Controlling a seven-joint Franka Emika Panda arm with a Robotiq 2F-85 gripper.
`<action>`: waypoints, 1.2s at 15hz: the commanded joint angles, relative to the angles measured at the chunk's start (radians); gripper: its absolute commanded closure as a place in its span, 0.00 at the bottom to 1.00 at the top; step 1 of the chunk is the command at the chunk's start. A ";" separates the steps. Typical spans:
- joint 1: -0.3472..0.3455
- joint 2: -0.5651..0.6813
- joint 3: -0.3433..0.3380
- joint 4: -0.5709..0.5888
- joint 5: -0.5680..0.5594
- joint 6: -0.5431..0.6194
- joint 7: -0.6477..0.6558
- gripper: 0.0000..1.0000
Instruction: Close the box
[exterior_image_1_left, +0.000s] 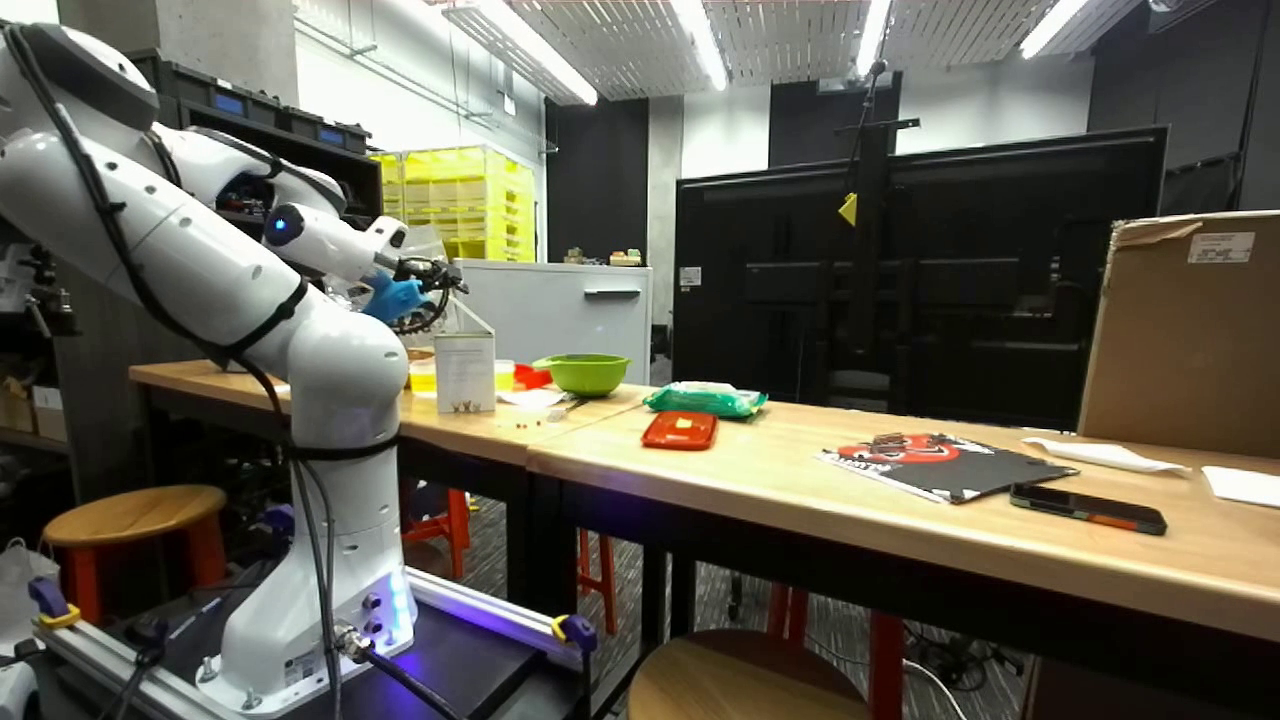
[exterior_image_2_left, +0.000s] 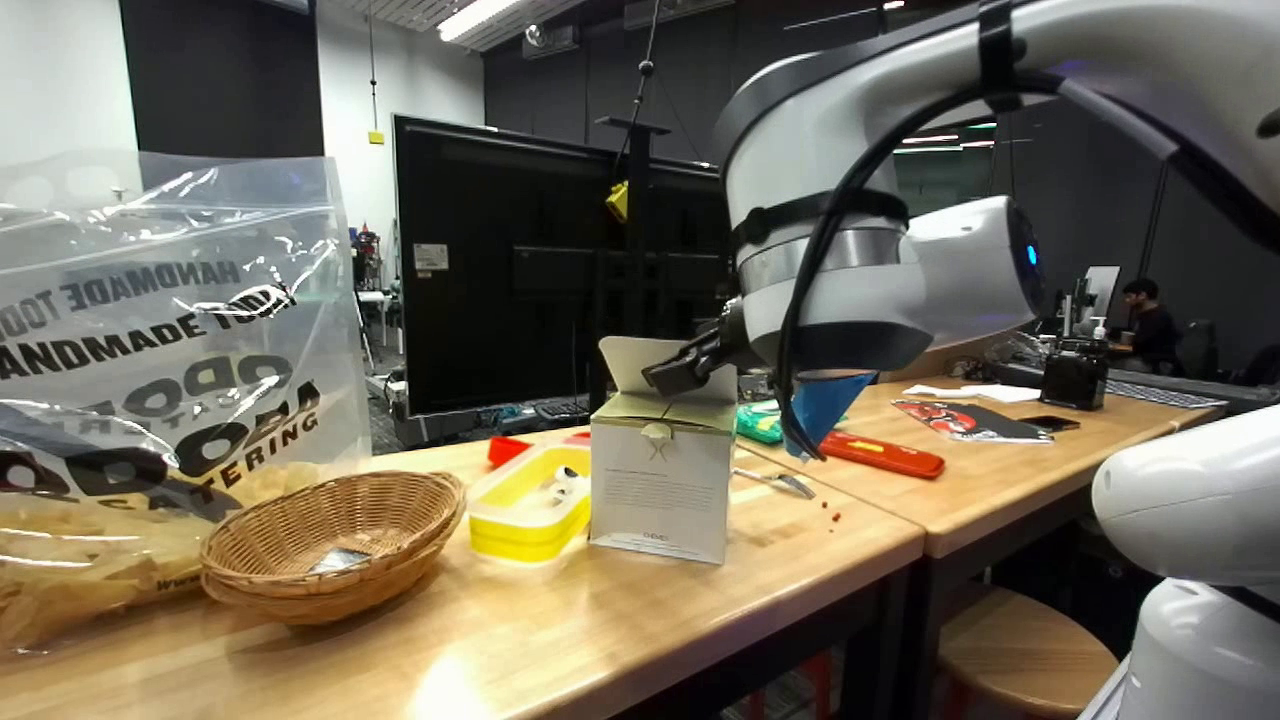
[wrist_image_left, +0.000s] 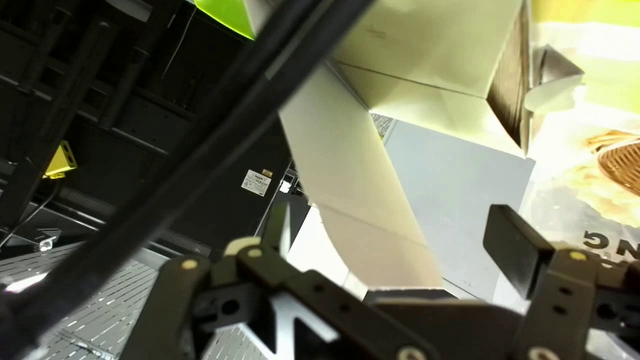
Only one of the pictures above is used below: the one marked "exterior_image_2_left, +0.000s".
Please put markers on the yellow plastic container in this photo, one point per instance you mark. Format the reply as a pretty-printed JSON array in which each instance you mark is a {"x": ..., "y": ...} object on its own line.
[{"x": 515, "y": 535}]

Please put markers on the yellow tag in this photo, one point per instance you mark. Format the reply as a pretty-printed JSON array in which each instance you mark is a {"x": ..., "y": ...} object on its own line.
[{"x": 618, "y": 201}]

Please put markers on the black phone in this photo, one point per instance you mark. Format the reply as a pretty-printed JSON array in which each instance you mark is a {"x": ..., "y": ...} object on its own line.
[{"x": 1050, "y": 422}]

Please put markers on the seated person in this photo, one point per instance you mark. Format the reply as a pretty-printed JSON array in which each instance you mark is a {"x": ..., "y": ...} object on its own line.
[{"x": 1151, "y": 335}]

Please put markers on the small red plastic piece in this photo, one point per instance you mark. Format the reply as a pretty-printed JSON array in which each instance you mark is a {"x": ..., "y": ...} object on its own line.
[{"x": 505, "y": 449}]

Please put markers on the small clear wrapper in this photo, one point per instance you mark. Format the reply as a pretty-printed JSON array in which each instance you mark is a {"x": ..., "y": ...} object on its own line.
[{"x": 341, "y": 561}]

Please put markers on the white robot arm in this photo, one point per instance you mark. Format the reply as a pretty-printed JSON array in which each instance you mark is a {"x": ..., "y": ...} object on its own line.
[{"x": 865, "y": 146}]

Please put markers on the wicker basket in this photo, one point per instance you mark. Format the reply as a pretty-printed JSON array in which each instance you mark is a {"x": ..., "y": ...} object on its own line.
[{"x": 292, "y": 535}]

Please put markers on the red and black magazine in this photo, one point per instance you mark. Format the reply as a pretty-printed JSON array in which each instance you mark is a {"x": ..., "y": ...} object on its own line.
[{"x": 980, "y": 422}]

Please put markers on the ceiling light strip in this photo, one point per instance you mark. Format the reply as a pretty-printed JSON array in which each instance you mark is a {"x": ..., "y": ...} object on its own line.
[{"x": 476, "y": 18}]

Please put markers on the round wooden stool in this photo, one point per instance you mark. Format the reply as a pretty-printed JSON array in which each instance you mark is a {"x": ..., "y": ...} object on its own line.
[{"x": 1024, "y": 654}]

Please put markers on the computer monitor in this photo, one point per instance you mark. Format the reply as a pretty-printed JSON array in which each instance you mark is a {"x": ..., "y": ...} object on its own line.
[{"x": 1101, "y": 293}]

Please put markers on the large black TV screen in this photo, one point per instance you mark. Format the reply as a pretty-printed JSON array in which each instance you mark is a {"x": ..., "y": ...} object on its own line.
[{"x": 535, "y": 293}]

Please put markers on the clear printed plastic bag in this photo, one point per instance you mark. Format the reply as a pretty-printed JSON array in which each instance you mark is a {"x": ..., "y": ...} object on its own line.
[{"x": 162, "y": 335}]

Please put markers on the white paper sheet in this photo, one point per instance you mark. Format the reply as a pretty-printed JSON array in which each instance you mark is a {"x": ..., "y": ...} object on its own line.
[{"x": 987, "y": 395}]

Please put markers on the metal spoon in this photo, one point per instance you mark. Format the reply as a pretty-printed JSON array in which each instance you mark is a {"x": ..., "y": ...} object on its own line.
[{"x": 795, "y": 484}]

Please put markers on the black box device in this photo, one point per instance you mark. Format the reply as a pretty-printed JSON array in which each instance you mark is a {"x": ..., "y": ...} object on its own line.
[{"x": 1073, "y": 382}]

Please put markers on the black stand pole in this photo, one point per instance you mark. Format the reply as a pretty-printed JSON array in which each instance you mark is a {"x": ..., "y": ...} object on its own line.
[{"x": 639, "y": 146}]

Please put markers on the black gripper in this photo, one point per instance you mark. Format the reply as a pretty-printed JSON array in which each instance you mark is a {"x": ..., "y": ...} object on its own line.
[{"x": 727, "y": 350}]

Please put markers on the green snack packet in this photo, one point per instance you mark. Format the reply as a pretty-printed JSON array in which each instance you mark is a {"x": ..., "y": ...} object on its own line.
[{"x": 761, "y": 426}]

